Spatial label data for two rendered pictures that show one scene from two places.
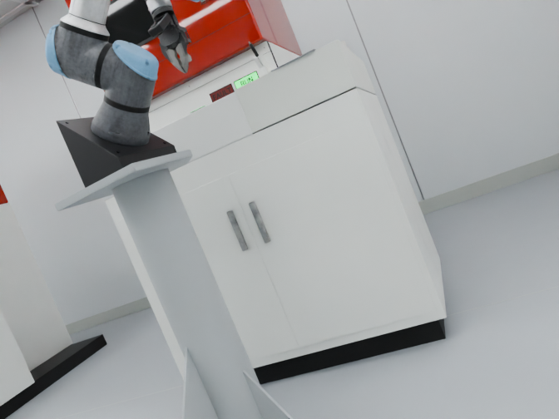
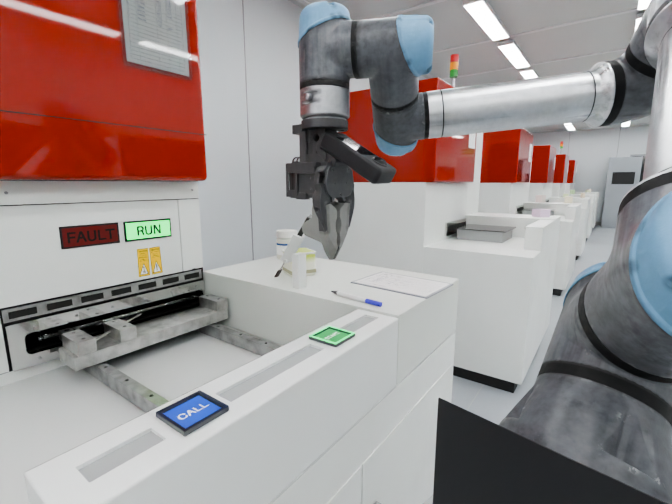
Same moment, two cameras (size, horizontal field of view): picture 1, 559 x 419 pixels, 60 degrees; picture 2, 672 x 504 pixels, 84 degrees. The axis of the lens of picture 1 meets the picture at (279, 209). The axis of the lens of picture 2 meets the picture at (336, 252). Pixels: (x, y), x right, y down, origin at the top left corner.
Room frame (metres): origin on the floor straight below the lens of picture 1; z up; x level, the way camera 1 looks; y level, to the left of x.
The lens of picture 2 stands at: (1.44, 0.68, 1.21)
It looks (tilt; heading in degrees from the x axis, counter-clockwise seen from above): 10 degrees down; 287
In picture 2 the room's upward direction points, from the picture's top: straight up
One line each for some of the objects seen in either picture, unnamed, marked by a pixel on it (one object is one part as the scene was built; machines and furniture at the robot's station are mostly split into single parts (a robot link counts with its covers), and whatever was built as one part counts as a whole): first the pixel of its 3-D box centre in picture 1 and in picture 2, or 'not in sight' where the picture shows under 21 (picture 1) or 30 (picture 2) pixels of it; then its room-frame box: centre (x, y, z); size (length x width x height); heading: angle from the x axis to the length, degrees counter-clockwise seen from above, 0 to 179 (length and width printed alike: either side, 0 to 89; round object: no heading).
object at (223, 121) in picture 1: (179, 145); (280, 412); (1.66, 0.23, 0.89); 0.55 x 0.09 x 0.14; 71
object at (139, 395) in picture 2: not in sight; (139, 395); (1.96, 0.18, 0.84); 0.50 x 0.02 x 0.03; 161
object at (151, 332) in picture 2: not in sight; (155, 331); (2.10, -0.01, 0.87); 0.36 x 0.08 x 0.03; 71
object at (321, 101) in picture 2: (159, 7); (323, 107); (1.63, 0.11, 1.33); 0.08 x 0.08 x 0.05
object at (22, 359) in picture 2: not in sight; (124, 317); (2.18, 0.00, 0.89); 0.44 x 0.02 x 0.10; 71
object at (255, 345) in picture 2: not in sight; (253, 344); (1.87, -0.07, 0.84); 0.50 x 0.02 x 0.03; 161
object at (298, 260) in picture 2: (265, 72); (293, 259); (1.80, -0.14, 1.03); 0.06 x 0.04 x 0.13; 161
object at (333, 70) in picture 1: (314, 92); (325, 299); (1.76, -0.28, 0.89); 0.62 x 0.35 x 0.14; 161
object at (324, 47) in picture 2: not in sight; (326, 51); (1.63, 0.11, 1.41); 0.09 x 0.08 x 0.11; 4
